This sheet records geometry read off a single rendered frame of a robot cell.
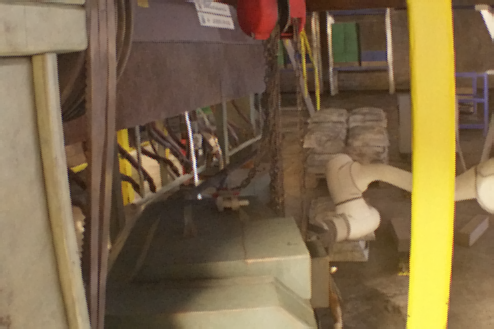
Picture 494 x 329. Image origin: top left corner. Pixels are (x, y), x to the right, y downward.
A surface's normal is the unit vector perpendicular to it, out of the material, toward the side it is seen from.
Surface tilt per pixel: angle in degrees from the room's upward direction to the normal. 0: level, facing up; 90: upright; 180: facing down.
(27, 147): 90
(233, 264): 90
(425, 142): 90
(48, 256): 90
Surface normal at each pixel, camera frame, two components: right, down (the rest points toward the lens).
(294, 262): 0.03, 0.18
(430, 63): -0.31, 0.19
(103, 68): 0.95, 0.06
